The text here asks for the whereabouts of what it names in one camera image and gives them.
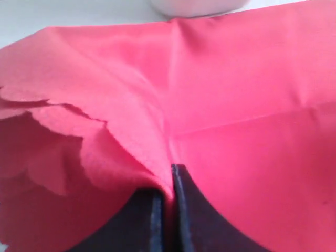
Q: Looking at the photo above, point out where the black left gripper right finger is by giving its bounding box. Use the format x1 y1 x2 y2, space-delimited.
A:
172 164 267 252

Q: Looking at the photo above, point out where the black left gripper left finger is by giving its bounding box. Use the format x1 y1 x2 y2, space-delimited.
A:
69 190 164 252

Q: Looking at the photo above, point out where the red scalloped table cloth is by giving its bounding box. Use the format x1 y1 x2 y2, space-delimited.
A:
1 1 335 251

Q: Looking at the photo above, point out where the cream plastic storage bin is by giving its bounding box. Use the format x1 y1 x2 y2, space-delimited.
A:
150 0 249 17

